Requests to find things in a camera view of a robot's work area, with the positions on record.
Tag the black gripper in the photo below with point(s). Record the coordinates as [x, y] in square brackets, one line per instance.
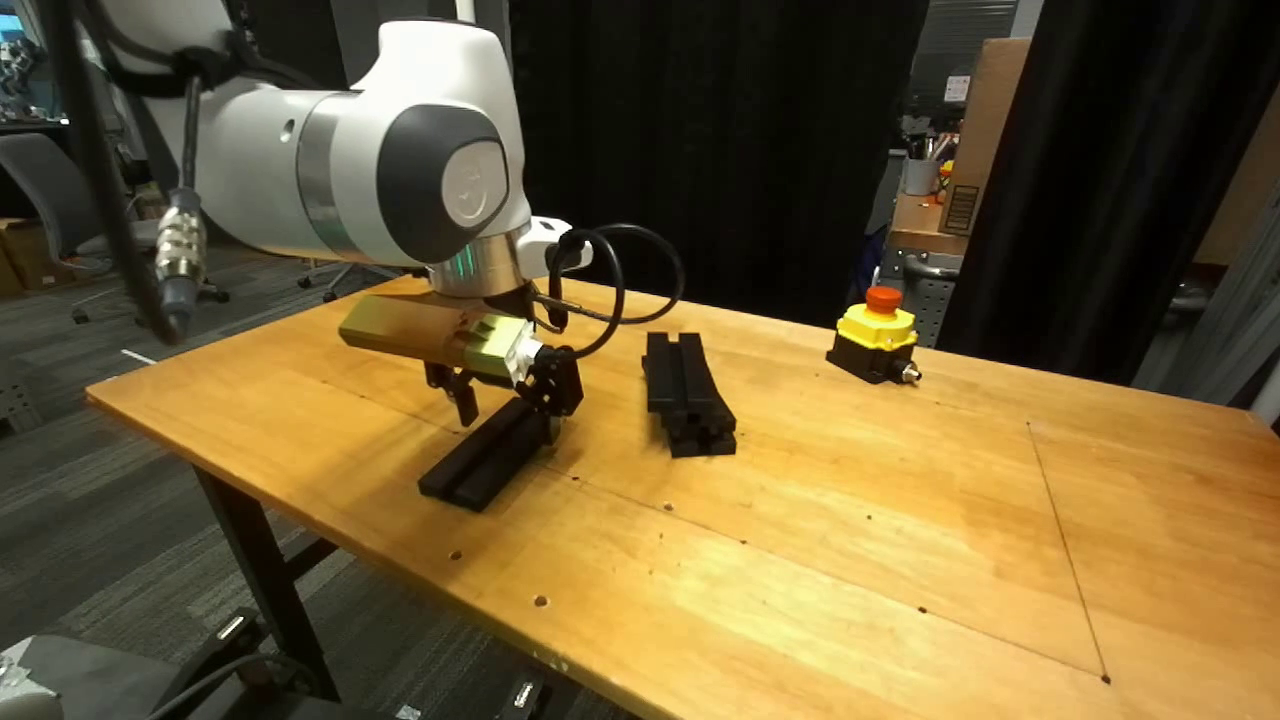
[562, 366]

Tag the wide black curtain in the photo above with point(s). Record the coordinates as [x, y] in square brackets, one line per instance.
[721, 146]

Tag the yellow emergency stop button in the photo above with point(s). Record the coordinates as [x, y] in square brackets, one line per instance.
[873, 335]

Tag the white vertical pole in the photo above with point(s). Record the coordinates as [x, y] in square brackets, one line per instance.
[464, 8]

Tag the small cardboard box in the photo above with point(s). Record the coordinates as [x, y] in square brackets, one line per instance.
[921, 223]

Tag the brown cardboard box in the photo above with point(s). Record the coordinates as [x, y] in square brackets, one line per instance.
[21, 261]

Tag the grey high-back office chair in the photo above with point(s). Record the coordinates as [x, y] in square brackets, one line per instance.
[47, 187]

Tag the tall cardboard box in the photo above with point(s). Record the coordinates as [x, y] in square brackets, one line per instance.
[992, 112]

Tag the narrow black curtain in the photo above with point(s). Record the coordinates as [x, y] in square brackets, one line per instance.
[1106, 175]

